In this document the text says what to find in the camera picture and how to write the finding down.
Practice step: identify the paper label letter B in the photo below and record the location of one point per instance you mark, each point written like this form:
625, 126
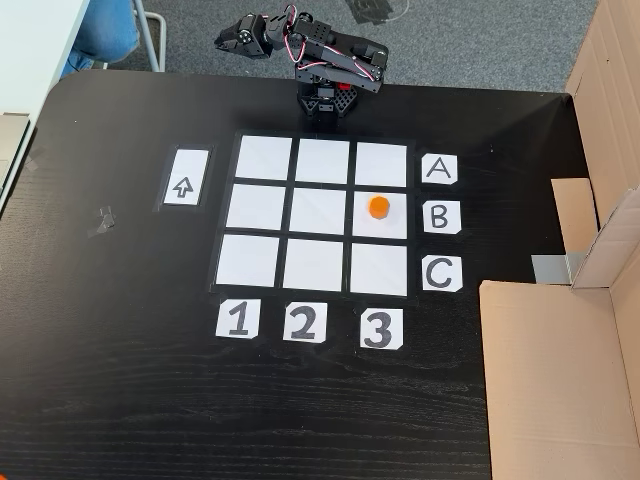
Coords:
442, 217

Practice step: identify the paper label letter A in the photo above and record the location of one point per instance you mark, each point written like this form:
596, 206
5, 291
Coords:
440, 170

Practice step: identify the grey metal frame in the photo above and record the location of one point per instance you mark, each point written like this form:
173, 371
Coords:
156, 40

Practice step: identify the white nine-square grid sheet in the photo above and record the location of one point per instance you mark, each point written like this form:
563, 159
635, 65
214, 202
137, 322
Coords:
315, 210

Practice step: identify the paper label number 1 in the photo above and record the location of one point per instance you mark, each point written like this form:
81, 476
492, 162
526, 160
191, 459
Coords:
238, 318

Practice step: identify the red black base clamp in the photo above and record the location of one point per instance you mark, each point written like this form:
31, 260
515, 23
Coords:
344, 86

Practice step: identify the black tape patch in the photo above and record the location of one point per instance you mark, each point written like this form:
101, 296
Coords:
372, 10

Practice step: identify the paper label letter C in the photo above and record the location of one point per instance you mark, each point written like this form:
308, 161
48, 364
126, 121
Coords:
442, 273

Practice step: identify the white arrow paper sheet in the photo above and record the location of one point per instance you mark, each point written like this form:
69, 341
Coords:
186, 180

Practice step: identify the clear tape scrap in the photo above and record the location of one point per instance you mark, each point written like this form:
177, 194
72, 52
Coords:
36, 160
102, 222

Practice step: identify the paper label number 3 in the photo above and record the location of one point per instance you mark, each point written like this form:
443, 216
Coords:
381, 328

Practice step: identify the white side table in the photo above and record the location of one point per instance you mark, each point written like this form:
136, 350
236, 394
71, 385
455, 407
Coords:
30, 40

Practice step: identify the paper label number 2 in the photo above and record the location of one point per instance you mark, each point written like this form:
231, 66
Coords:
305, 322

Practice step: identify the brown cardboard screen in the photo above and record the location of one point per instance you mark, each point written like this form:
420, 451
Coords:
550, 380

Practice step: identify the person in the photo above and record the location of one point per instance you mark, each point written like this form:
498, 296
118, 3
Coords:
105, 30

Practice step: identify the round orange token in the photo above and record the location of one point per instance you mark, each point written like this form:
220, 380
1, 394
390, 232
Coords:
379, 207

